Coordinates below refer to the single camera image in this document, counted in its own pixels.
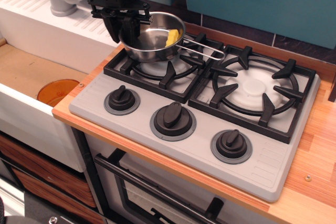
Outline oven door with handle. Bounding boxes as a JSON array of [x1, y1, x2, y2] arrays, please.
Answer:
[[94, 149, 266, 223]]

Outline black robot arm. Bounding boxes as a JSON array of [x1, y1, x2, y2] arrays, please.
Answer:
[[88, 0, 151, 45]]

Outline black burner grate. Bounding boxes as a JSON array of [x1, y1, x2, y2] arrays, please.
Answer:
[[103, 33, 224, 103], [188, 45, 319, 144]]

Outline black left burner grate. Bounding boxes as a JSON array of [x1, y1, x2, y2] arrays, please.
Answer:
[[103, 33, 224, 103]]

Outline black right stove knob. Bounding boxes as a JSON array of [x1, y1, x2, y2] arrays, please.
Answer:
[[211, 129, 253, 165]]

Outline black middle stove knob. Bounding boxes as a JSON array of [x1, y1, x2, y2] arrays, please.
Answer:
[[150, 102, 197, 142]]

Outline wooden drawer fronts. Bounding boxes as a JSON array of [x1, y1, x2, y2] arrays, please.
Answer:
[[1, 132, 104, 223]]

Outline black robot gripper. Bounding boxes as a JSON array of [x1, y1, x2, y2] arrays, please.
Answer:
[[88, 0, 152, 46]]

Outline black left stove knob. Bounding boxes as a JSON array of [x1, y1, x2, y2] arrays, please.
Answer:
[[104, 85, 141, 116]]

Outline white toy sink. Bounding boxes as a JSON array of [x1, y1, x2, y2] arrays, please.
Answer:
[[1, 0, 117, 172]]

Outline grey toy stove top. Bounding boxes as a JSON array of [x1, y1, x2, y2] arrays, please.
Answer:
[[68, 22, 321, 204]]

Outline black stove knob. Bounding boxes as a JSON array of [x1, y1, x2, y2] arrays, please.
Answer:
[[211, 129, 253, 165], [150, 102, 197, 142], [104, 85, 141, 116]]

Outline orange plastic plate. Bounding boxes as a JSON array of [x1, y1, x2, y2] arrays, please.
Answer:
[[37, 79, 79, 107]]

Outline stainless steel pan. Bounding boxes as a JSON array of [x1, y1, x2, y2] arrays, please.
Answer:
[[119, 12, 225, 63]]

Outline black right burner grate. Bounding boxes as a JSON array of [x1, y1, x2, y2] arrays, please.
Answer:
[[188, 45, 319, 144]]

